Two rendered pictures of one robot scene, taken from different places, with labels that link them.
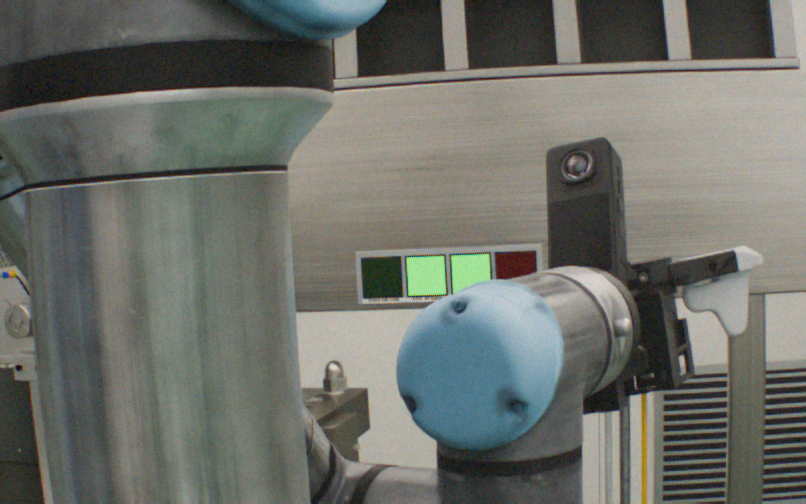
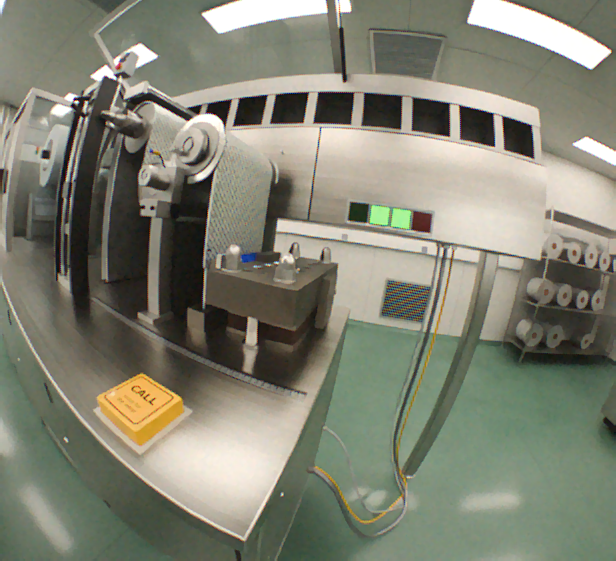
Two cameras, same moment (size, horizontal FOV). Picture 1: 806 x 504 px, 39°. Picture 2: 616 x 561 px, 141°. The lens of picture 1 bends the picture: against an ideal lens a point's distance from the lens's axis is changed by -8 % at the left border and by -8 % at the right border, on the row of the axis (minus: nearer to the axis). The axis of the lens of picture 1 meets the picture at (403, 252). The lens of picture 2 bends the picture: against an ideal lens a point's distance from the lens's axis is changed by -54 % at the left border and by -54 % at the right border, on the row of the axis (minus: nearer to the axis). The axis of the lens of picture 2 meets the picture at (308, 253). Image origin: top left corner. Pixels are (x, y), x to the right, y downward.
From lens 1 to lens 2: 0.99 m
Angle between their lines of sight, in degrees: 3
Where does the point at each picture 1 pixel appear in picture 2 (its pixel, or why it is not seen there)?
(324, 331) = (303, 251)
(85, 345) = not seen: outside the picture
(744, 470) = (475, 328)
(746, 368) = (486, 287)
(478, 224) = (407, 197)
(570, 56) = (456, 135)
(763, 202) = (526, 216)
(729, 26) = (509, 146)
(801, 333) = (427, 277)
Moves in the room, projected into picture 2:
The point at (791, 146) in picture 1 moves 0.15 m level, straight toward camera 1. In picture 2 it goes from (538, 196) to (566, 186)
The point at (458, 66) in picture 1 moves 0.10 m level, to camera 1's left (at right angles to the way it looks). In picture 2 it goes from (407, 129) to (375, 121)
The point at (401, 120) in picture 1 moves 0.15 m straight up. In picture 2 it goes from (379, 145) to (382, 102)
